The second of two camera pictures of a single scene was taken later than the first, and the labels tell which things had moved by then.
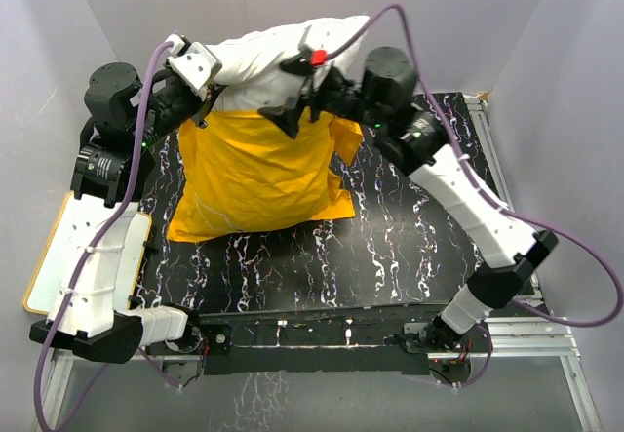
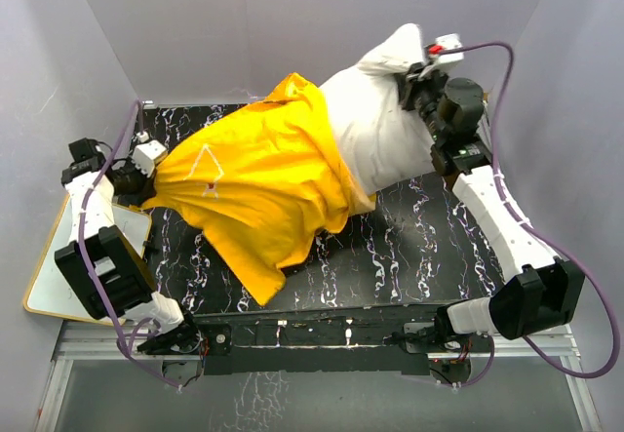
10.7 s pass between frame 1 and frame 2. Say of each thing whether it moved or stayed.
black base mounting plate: stayed
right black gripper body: moved
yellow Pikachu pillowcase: moved
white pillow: moved
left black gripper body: moved
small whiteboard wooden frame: stayed
